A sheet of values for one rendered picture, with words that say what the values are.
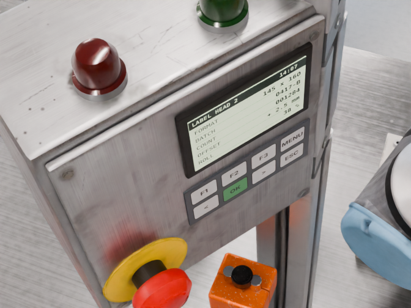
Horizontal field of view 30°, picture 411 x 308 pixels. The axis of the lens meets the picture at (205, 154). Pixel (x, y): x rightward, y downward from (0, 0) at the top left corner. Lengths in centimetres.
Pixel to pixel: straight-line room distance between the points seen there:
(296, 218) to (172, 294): 16
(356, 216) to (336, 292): 25
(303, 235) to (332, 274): 42
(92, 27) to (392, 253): 46
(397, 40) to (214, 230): 80
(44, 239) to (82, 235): 67
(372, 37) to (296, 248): 67
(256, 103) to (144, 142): 7
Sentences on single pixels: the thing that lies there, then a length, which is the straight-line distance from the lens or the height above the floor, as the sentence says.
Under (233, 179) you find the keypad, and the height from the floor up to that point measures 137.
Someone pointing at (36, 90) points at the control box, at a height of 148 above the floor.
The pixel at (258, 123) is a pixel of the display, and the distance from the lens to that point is 42.
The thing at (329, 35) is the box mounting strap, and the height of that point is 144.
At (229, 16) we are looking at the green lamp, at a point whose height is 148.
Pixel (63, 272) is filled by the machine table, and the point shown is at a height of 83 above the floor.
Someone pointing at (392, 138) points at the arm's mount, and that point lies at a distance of 108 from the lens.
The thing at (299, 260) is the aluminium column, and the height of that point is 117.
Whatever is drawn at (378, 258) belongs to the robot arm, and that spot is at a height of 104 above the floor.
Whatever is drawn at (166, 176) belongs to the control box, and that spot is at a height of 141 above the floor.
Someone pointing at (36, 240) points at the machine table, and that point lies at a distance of 108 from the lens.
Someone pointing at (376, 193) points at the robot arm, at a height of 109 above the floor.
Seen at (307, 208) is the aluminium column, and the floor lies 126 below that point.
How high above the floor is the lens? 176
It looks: 57 degrees down
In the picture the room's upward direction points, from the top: 7 degrees counter-clockwise
